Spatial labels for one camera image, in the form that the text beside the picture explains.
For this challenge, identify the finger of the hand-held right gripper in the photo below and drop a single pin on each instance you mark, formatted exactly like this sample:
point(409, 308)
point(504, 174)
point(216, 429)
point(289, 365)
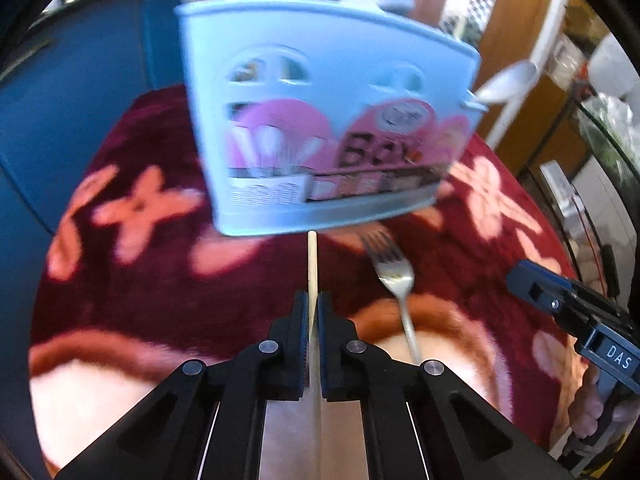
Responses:
point(542, 290)

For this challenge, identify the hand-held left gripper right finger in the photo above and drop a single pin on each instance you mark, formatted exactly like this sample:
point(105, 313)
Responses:
point(323, 345)

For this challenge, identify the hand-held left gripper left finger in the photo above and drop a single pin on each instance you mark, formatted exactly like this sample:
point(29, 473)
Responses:
point(302, 345)

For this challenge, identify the wooden chopstick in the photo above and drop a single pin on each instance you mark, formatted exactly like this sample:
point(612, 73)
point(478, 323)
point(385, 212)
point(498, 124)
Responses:
point(313, 265)

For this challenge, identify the white plastic spoon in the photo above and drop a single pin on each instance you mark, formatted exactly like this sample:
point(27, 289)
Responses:
point(510, 81)

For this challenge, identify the light blue plastic utensil holder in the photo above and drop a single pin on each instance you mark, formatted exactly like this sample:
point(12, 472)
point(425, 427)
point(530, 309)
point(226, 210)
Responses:
point(325, 65)

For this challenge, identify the person's right hand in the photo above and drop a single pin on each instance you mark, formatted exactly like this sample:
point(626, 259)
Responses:
point(585, 410)

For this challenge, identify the black metal rack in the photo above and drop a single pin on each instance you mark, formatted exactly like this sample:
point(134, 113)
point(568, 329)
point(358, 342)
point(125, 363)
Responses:
point(590, 200)

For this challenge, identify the red floral blanket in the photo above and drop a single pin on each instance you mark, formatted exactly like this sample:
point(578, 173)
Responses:
point(150, 280)

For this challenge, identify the clear plastic bag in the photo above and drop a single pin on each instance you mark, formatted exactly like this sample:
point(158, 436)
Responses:
point(612, 85)

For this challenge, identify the blue kitchen base cabinet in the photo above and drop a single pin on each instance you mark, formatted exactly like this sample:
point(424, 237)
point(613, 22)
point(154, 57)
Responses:
point(75, 110)

